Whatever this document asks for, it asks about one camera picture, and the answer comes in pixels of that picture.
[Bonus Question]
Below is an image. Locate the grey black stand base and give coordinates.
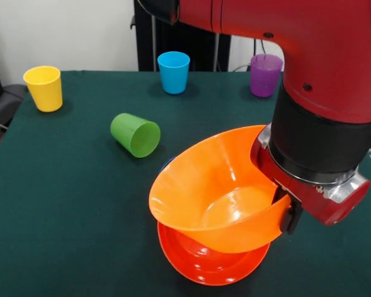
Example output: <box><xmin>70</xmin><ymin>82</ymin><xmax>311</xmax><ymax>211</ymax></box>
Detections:
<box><xmin>0</xmin><ymin>83</ymin><xmax>30</xmax><ymax>134</ymax></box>

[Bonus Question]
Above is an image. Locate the yellow cup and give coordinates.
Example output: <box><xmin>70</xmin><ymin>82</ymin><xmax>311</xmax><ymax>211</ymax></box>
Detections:
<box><xmin>22</xmin><ymin>65</ymin><xmax>64</xmax><ymax>113</ymax></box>

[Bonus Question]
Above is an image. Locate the purple cup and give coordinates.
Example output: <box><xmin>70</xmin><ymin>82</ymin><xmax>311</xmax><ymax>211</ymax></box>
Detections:
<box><xmin>250</xmin><ymin>53</ymin><xmax>284</xmax><ymax>98</ymax></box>

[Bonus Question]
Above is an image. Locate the dark green tablecloth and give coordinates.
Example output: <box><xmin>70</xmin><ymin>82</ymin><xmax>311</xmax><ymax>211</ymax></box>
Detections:
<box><xmin>0</xmin><ymin>70</ymin><xmax>371</xmax><ymax>297</ymax></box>

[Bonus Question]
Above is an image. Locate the smooth green cup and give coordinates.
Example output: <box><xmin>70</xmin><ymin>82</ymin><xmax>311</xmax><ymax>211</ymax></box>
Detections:
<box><xmin>110</xmin><ymin>113</ymin><xmax>161</xmax><ymax>159</ymax></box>

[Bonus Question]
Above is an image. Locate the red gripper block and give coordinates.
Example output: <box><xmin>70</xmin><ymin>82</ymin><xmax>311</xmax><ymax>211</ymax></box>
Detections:
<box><xmin>250</xmin><ymin>123</ymin><xmax>371</xmax><ymax>235</ymax></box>

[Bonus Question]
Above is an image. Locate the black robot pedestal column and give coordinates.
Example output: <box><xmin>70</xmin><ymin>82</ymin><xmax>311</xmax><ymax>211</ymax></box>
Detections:
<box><xmin>130</xmin><ymin>0</ymin><xmax>232</xmax><ymax>72</ymax></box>

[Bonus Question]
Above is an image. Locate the light blue cup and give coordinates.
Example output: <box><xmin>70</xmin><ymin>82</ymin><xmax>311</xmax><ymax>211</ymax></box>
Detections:
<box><xmin>156</xmin><ymin>51</ymin><xmax>191</xmax><ymax>95</ymax></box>

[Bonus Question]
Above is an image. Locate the large yellow-orange bowl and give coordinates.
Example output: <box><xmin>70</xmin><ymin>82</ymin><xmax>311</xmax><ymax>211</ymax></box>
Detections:
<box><xmin>148</xmin><ymin>124</ymin><xmax>292</xmax><ymax>254</ymax></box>

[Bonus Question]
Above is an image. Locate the large blue bowl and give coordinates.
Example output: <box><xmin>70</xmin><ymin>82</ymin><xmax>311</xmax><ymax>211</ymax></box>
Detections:
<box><xmin>160</xmin><ymin>157</ymin><xmax>177</xmax><ymax>171</ymax></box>

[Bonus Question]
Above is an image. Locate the red-orange bowl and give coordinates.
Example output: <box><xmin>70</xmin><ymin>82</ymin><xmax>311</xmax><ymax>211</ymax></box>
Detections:
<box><xmin>156</xmin><ymin>221</ymin><xmax>271</xmax><ymax>287</ymax></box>

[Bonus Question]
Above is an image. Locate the black hanging cable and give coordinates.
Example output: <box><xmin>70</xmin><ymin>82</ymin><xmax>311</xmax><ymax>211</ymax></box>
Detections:
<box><xmin>254</xmin><ymin>38</ymin><xmax>268</xmax><ymax>55</ymax></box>

